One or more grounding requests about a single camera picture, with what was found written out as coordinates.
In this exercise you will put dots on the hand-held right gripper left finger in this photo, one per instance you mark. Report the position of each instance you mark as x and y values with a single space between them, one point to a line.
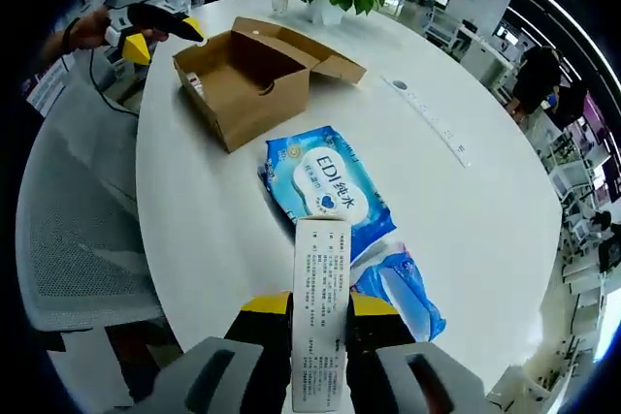
257 351

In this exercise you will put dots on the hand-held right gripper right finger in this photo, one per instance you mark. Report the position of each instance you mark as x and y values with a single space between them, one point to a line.
378 336

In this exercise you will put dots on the blue soft refill pouch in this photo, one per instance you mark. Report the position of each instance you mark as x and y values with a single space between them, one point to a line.
407 297

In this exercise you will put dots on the white printed carton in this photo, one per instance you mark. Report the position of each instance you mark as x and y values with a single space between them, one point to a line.
320 288

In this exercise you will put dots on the brown cardboard shoe box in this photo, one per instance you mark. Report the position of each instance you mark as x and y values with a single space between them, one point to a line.
262 113

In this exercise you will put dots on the blue wet wipes pack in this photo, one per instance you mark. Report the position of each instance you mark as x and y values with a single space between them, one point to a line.
330 176

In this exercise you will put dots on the person's left hand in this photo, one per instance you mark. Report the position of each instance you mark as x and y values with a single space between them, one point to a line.
94 28

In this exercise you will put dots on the black wristband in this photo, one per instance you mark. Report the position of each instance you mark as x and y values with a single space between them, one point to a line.
70 36

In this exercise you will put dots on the small clear glass cup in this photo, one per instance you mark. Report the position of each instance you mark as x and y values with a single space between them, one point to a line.
280 6

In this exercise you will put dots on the grey mesh office chair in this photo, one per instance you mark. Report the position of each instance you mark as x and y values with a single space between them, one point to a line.
73 239

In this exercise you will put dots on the table socket strip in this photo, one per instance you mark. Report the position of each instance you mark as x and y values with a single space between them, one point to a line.
436 123

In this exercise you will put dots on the grey round table grommet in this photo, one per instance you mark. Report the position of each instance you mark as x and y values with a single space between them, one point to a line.
400 84

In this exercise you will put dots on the white office cabinet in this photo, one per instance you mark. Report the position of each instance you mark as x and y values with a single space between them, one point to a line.
485 62

